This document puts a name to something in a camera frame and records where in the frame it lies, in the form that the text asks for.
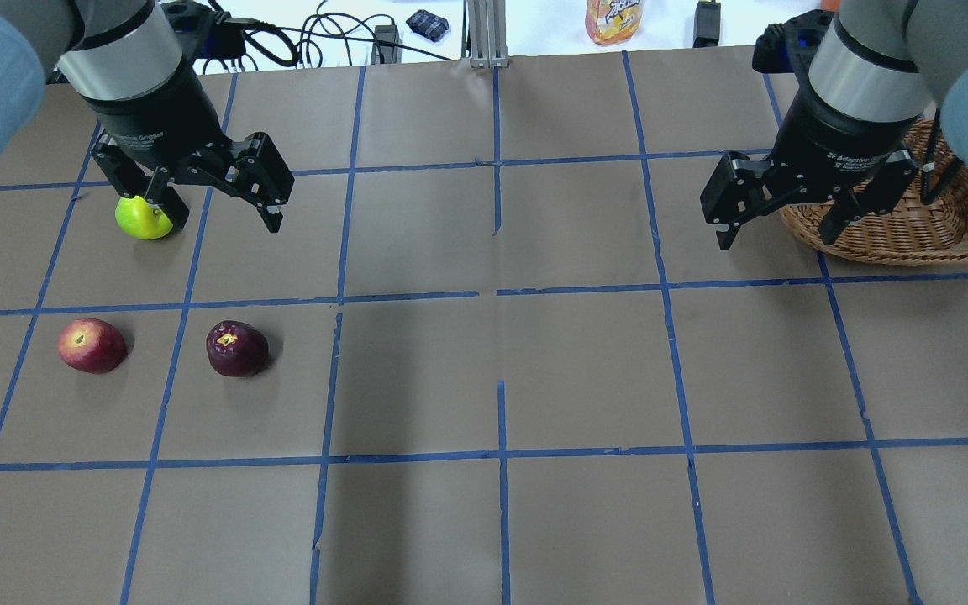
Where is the black power adapter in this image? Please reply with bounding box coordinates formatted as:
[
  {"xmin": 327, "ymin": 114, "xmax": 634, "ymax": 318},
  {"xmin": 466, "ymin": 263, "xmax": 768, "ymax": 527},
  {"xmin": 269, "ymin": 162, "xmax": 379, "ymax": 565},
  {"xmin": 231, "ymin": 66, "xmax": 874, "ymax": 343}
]
[{"xmin": 692, "ymin": 1, "xmax": 722, "ymax": 49}]

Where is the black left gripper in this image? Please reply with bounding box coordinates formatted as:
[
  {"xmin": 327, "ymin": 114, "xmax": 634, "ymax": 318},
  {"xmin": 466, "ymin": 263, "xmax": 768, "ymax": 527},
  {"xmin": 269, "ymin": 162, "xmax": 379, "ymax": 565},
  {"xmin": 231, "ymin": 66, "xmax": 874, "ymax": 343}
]
[{"xmin": 83, "ymin": 72, "xmax": 295, "ymax": 234}]

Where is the orange snack bag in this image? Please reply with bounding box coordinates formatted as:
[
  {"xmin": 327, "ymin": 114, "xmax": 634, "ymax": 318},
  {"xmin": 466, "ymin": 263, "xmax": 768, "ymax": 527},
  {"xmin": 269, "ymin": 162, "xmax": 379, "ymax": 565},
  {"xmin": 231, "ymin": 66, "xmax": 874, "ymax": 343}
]
[{"xmin": 584, "ymin": 0, "xmax": 644, "ymax": 46}]

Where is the dark blue checkered pouch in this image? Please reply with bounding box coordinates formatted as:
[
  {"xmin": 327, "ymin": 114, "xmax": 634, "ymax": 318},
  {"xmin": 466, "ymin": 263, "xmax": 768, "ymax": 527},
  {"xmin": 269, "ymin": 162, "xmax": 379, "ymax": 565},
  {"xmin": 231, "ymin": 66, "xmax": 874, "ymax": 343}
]
[{"xmin": 406, "ymin": 10, "xmax": 450, "ymax": 43}]

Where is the red yellow apple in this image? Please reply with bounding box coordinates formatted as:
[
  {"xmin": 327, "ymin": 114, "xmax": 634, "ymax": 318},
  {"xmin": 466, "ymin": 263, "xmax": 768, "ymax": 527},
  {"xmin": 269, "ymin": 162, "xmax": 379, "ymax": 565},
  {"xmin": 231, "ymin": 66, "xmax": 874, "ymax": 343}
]
[{"xmin": 56, "ymin": 317, "xmax": 128, "ymax": 374}]

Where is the black cable bundle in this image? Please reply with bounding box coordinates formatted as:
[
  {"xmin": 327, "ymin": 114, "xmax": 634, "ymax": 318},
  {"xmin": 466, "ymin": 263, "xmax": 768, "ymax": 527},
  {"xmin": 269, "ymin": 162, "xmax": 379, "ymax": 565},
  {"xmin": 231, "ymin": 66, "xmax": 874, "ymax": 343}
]
[{"xmin": 198, "ymin": 0, "xmax": 455, "ymax": 70}]

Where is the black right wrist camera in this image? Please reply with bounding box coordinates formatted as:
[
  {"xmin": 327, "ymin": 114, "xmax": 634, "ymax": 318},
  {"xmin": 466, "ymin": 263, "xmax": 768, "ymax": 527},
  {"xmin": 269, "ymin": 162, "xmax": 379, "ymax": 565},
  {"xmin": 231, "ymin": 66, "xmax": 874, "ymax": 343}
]
[{"xmin": 750, "ymin": 10, "xmax": 836, "ymax": 74}]

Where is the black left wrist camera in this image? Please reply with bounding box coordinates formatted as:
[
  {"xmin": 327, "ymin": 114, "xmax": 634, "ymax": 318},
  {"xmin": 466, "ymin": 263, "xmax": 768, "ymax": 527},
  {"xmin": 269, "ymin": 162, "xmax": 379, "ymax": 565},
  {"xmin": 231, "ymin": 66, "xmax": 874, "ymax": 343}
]
[{"xmin": 160, "ymin": 1, "xmax": 246, "ymax": 61}]

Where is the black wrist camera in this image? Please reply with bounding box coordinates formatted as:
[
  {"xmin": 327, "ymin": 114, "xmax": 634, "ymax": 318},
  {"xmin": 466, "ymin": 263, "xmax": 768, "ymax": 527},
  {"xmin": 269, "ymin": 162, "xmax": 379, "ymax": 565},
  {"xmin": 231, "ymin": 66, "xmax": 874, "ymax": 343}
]
[
  {"xmin": 160, "ymin": 1, "xmax": 246, "ymax": 61},
  {"xmin": 750, "ymin": 10, "xmax": 836, "ymax": 74}
]

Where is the aluminium frame post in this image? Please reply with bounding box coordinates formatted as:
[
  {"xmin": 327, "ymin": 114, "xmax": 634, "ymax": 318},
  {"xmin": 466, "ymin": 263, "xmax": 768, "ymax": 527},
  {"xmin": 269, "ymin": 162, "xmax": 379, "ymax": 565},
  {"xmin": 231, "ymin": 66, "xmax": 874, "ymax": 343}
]
[{"xmin": 462, "ymin": 0, "xmax": 510, "ymax": 69}]

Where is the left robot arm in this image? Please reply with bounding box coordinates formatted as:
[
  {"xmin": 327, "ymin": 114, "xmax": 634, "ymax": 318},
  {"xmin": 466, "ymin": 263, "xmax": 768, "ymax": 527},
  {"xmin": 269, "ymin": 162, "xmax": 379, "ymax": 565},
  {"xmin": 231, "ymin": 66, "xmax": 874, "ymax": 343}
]
[{"xmin": 0, "ymin": 1, "xmax": 295, "ymax": 234}]

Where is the woven wicker basket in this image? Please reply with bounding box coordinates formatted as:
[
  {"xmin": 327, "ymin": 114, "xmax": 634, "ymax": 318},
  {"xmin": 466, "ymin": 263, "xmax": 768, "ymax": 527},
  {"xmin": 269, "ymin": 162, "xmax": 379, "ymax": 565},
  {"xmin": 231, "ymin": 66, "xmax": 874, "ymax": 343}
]
[{"xmin": 781, "ymin": 118, "xmax": 968, "ymax": 266}]

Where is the dark red apple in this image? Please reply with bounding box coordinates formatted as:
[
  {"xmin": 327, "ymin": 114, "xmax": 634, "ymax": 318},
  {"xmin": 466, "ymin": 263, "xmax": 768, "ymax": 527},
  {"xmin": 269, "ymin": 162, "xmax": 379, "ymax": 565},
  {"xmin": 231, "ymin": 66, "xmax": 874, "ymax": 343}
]
[{"xmin": 204, "ymin": 320, "xmax": 271, "ymax": 378}]

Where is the green apple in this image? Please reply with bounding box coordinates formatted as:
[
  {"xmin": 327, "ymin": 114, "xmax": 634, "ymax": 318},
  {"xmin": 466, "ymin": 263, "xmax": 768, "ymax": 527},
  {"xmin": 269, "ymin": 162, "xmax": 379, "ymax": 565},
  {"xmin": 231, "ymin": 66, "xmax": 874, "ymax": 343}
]
[{"xmin": 114, "ymin": 196, "xmax": 174, "ymax": 240}]

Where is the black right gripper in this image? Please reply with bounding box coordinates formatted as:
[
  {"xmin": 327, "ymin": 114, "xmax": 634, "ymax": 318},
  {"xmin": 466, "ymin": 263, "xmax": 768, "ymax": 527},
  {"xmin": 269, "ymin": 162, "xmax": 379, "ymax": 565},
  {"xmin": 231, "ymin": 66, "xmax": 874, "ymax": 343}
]
[{"xmin": 700, "ymin": 87, "xmax": 918, "ymax": 251}]

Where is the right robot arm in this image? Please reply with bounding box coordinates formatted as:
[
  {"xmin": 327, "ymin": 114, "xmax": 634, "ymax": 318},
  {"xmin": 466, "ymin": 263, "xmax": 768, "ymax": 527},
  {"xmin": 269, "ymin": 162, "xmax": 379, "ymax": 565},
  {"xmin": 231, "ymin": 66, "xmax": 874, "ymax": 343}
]
[{"xmin": 700, "ymin": 1, "xmax": 968, "ymax": 250}]

